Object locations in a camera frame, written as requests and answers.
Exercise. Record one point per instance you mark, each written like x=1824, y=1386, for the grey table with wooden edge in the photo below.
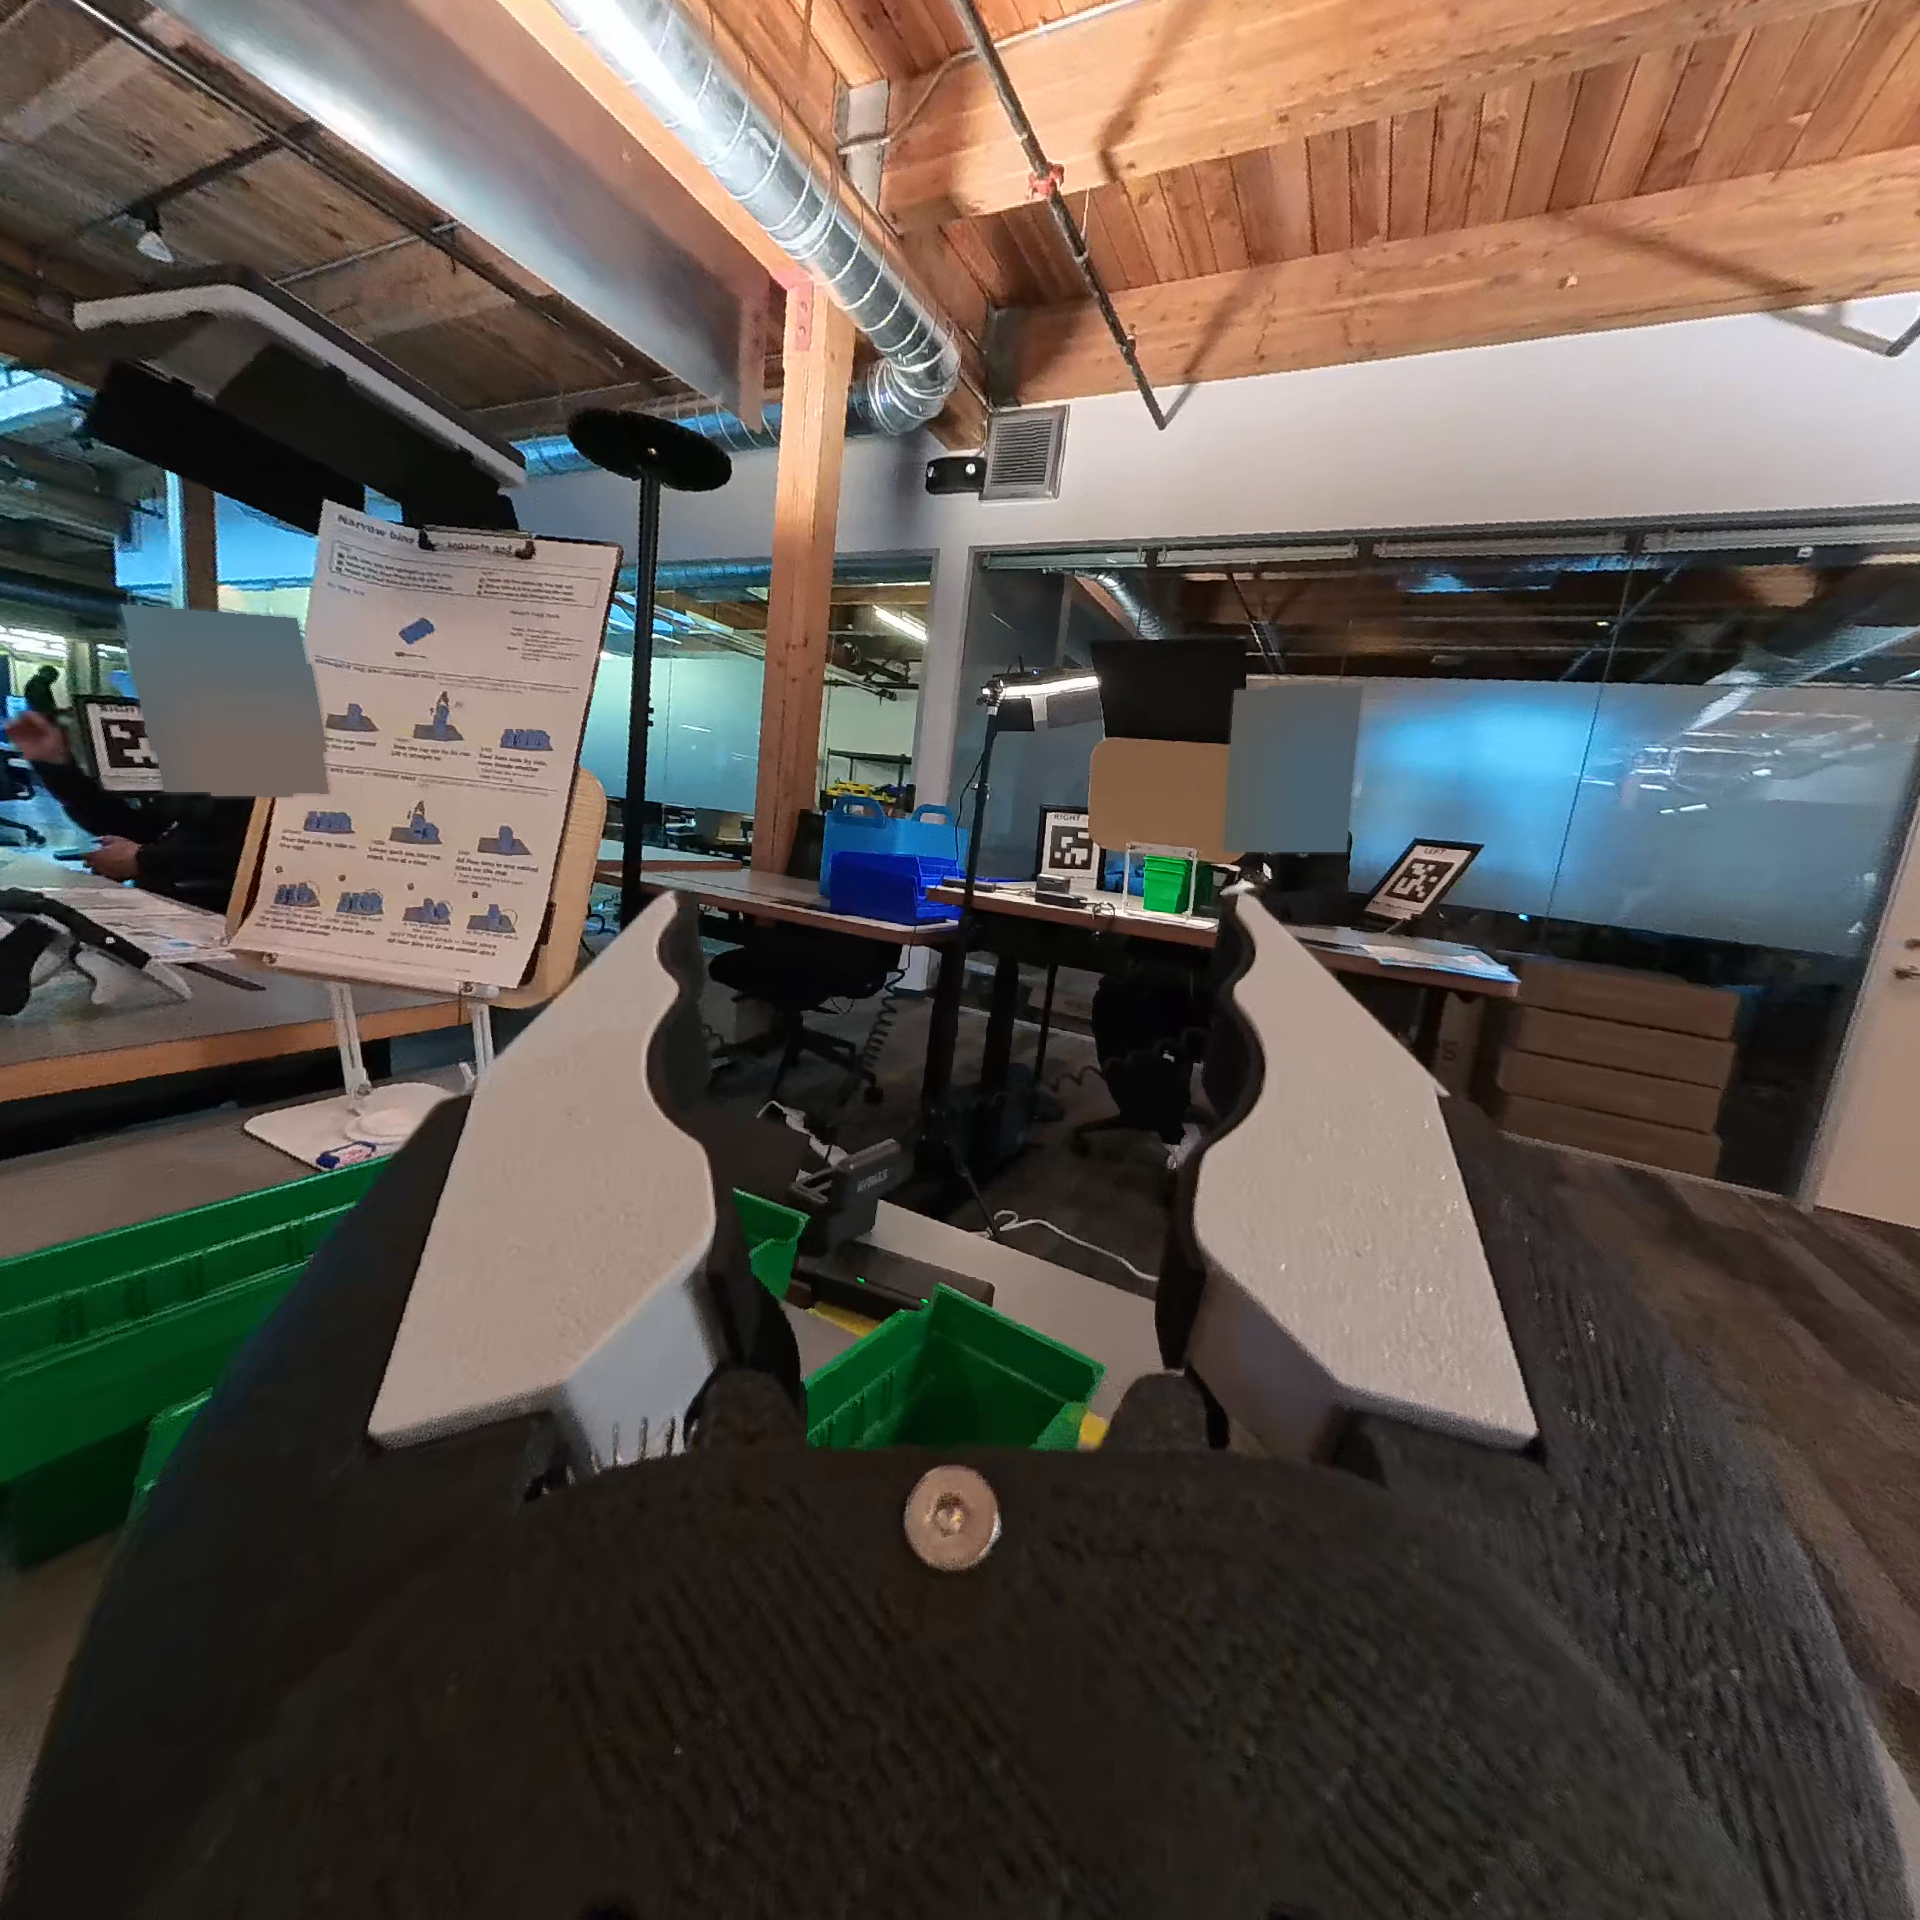
x=182, y=1035

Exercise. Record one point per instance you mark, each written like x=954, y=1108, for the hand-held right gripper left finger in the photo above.
x=570, y=1200

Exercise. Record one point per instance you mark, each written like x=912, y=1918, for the silver round air duct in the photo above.
x=811, y=196

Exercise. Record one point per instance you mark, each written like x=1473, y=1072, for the black office chair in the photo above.
x=1148, y=1050
x=803, y=973

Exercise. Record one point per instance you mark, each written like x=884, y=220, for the black floor lamp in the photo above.
x=648, y=442

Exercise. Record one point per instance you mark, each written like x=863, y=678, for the wooden support post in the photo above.
x=803, y=601

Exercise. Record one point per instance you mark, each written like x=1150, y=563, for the black ceiling pipe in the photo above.
x=1051, y=184

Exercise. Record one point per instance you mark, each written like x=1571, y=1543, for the white round disc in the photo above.
x=393, y=1124

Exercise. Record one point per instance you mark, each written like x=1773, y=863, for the instruction poster on stand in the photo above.
x=580, y=900

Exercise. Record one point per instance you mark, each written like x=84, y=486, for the light blue plastic tote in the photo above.
x=887, y=824

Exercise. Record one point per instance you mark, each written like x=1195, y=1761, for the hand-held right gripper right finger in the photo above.
x=1336, y=1200

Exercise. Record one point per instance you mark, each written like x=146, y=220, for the white and black overhead panel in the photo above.
x=302, y=391

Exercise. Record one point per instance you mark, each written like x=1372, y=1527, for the white instruction sheet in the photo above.
x=435, y=719

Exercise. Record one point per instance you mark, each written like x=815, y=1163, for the long wooden work table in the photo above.
x=1169, y=918

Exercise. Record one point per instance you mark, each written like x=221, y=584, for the yellow tape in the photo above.
x=1097, y=1432

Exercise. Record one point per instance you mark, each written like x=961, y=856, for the square marker tag board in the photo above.
x=1073, y=844
x=99, y=741
x=1423, y=885

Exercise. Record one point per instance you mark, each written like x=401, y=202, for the grey rectangular duct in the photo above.
x=449, y=181

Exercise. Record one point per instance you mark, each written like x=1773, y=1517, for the black clamp device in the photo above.
x=863, y=1186

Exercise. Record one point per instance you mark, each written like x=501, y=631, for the grey wall vent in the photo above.
x=1026, y=450

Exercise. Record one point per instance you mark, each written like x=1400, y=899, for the dark blue plastic bin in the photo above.
x=894, y=885

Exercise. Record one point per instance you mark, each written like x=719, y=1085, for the black and grey tool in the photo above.
x=136, y=972

